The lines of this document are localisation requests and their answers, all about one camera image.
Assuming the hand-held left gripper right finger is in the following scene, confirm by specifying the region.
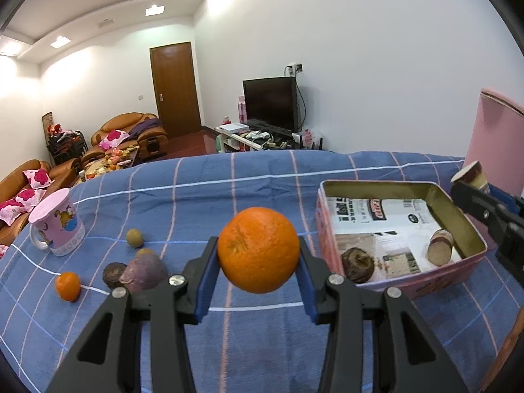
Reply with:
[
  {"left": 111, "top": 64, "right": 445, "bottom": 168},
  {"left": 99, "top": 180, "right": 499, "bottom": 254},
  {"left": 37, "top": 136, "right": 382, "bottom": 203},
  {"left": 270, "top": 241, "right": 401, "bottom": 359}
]
[{"left": 297, "top": 236, "right": 467, "bottom": 393}]

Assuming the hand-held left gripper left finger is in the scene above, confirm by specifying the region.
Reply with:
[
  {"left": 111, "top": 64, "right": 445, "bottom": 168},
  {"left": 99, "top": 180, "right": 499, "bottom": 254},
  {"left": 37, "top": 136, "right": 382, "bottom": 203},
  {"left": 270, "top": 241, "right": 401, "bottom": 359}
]
[{"left": 45, "top": 236, "right": 224, "bottom": 393}]

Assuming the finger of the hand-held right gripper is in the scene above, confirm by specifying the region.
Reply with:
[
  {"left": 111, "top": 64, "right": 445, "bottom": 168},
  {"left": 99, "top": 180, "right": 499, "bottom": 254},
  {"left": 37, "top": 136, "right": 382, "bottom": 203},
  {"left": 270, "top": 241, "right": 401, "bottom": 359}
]
[
  {"left": 488, "top": 185, "right": 524, "bottom": 218},
  {"left": 451, "top": 179, "right": 524, "bottom": 286}
]

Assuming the large orange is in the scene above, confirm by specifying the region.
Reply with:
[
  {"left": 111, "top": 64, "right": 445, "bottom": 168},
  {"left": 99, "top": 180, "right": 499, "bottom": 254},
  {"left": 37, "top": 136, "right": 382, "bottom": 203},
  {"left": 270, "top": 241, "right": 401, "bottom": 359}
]
[{"left": 217, "top": 207, "right": 301, "bottom": 294}]

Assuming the pink tin box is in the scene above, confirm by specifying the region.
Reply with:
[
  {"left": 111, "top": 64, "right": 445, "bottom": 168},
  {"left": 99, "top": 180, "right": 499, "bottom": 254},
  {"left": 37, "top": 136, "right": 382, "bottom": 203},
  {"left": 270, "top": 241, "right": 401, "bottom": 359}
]
[{"left": 315, "top": 179, "right": 488, "bottom": 300}]

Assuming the dark round fruit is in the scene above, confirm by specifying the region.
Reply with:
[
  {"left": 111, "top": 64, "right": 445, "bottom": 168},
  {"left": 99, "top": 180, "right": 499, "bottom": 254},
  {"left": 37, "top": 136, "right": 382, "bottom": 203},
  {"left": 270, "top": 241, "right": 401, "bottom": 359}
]
[
  {"left": 341, "top": 248, "right": 375, "bottom": 284},
  {"left": 102, "top": 262, "right": 132, "bottom": 291}
]

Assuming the purple sweet potato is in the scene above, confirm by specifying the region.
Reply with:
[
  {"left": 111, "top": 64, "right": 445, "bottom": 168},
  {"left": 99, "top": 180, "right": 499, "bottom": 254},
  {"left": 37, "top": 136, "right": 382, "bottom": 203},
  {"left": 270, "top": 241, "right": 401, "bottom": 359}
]
[{"left": 120, "top": 253, "right": 169, "bottom": 294}]

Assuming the printed paper lining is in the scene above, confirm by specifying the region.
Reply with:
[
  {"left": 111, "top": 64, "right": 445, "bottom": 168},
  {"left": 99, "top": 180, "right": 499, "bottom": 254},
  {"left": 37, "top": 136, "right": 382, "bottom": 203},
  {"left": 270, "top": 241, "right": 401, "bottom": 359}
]
[{"left": 325, "top": 197, "right": 445, "bottom": 285}]

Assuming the blue plaid blanket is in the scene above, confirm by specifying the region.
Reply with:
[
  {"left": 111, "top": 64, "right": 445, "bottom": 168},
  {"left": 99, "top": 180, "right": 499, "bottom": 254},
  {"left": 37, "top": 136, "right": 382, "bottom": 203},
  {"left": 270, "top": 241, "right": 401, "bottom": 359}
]
[{"left": 0, "top": 149, "right": 524, "bottom": 393}]

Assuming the small orange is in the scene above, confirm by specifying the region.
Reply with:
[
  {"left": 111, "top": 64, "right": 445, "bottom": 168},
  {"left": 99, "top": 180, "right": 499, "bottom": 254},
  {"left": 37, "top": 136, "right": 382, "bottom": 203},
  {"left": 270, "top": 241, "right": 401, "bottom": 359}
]
[{"left": 55, "top": 271, "right": 81, "bottom": 303}]

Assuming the pink cartoon mug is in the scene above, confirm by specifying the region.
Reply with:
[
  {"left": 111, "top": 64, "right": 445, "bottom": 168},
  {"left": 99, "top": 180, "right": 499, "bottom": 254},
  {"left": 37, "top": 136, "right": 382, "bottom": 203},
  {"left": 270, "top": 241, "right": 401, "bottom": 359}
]
[{"left": 28, "top": 196, "right": 86, "bottom": 257}]

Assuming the white television stand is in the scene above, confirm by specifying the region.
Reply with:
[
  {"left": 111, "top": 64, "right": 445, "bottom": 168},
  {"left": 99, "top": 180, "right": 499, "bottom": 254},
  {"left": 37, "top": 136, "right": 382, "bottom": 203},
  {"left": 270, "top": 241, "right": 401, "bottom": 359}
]
[{"left": 215, "top": 125, "right": 295, "bottom": 155}]

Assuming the cluttered coffee table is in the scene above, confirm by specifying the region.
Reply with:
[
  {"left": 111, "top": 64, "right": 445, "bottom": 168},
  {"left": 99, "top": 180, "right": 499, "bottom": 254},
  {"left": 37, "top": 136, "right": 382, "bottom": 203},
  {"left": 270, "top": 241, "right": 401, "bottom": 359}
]
[{"left": 76, "top": 147, "right": 142, "bottom": 185}]

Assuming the purple cloth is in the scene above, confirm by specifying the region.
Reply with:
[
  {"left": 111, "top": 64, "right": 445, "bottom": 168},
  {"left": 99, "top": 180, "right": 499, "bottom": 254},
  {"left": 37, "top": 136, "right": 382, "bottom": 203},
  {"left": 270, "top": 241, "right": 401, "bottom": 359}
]
[{"left": 129, "top": 119, "right": 162, "bottom": 138}]

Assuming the pink mug lid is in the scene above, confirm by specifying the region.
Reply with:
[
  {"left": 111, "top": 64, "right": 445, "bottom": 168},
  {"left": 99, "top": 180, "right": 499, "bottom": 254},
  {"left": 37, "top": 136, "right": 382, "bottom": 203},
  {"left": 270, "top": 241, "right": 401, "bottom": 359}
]
[{"left": 28, "top": 188, "right": 71, "bottom": 225}]

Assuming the pink floral cushion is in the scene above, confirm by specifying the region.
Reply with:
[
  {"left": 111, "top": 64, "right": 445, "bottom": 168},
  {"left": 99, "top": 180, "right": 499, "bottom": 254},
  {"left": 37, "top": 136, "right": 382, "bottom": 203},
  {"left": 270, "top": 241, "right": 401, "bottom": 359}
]
[
  {"left": 14, "top": 188, "right": 47, "bottom": 207},
  {"left": 100, "top": 130, "right": 128, "bottom": 150},
  {"left": 0, "top": 198, "right": 25, "bottom": 226},
  {"left": 23, "top": 169, "right": 52, "bottom": 189}
]

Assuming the brown leather armchair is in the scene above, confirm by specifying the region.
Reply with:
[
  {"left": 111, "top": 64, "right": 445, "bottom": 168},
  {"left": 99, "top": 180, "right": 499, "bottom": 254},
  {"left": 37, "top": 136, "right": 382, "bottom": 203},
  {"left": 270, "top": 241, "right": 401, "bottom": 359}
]
[{"left": 91, "top": 112, "right": 168, "bottom": 160}]

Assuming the black television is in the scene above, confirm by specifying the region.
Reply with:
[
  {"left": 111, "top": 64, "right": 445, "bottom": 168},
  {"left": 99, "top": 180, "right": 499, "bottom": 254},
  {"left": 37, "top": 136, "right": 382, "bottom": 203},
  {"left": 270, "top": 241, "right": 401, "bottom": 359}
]
[{"left": 243, "top": 77, "right": 298, "bottom": 134}]

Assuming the brown wooden door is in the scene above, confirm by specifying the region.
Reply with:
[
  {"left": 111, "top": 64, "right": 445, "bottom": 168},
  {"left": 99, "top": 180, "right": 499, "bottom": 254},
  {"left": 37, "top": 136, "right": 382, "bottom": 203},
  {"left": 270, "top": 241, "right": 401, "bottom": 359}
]
[{"left": 150, "top": 42, "right": 202, "bottom": 139}]

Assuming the brown leather sofa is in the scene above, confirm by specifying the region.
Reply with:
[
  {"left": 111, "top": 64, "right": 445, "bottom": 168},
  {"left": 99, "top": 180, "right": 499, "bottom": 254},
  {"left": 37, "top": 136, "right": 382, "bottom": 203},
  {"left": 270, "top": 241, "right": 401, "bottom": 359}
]
[{"left": 0, "top": 159, "right": 80, "bottom": 250}]

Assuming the black power cable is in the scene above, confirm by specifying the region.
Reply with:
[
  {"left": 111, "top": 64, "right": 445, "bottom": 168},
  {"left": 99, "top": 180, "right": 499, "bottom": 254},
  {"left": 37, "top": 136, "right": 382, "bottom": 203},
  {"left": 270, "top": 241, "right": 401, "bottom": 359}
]
[{"left": 295, "top": 73, "right": 307, "bottom": 132}]

